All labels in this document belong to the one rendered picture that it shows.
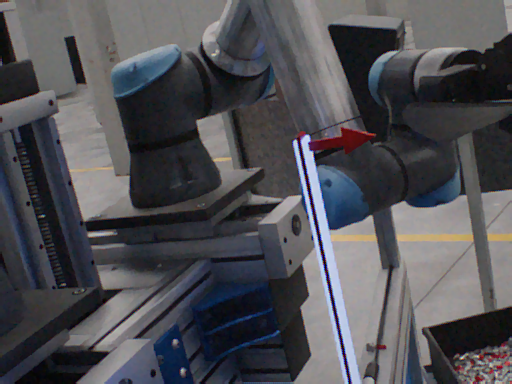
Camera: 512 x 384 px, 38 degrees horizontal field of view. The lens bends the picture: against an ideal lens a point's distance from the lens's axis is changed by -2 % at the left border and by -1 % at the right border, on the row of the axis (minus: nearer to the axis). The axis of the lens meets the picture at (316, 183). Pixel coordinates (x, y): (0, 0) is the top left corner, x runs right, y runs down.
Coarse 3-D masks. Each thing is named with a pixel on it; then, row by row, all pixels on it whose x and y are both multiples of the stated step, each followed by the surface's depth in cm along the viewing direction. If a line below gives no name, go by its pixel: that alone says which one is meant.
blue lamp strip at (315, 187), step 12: (312, 156) 66; (312, 168) 65; (312, 180) 64; (312, 192) 65; (324, 216) 67; (324, 228) 66; (324, 240) 66; (336, 276) 68; (336, 288) 67; (336, 300) 67; (348, 336) 69; (348, 348) 68; (348, 360) 68
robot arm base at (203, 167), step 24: (144, 144) 116; (168, 144) 116; (192, 144) 119; (144, 168) 117; (168, 168) 117; (192, 168) 118; (216, 168) 123; (144, 192) 117; (168, 192) 116; (192, 192) 117
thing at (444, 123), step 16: (416, 112) 57; (432, 112) 58; (448, 112) 59; (464, 112) 61; (480, 112) 63; (496, 112) 66; (416, 128) 67; (432, 128) 68; (448, 128) 69; (464, 128) 71
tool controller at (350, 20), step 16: (352, 16) 136; (368, 16) 139; (336, 32) 118; (352, 32) 118; (368, 32) 117; (384, 32) 117; (400, 32) 127; (336, 48) 119; (352, 48) 118; (368, 48) 118; (384, 48) 118; (400, 48) 124; (352, 64) 119; (368, 64) 119; (352, 80) 120; (368, 80) 120; (368, 96) 120; (368, 112) 121; (384, 112) 120; (368, 128) 122; (384, 128) 121
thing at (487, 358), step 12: (492, 348) 93; (504, 348) 92; (456, 360) 92; (468, 360) 92; (480, 360) 91; (492, 360) 90; (504, 360) 90; (456, 372) 89; (468, 372) 89; (480, 372) 88; (492, 372) 88; (504, 372) 87
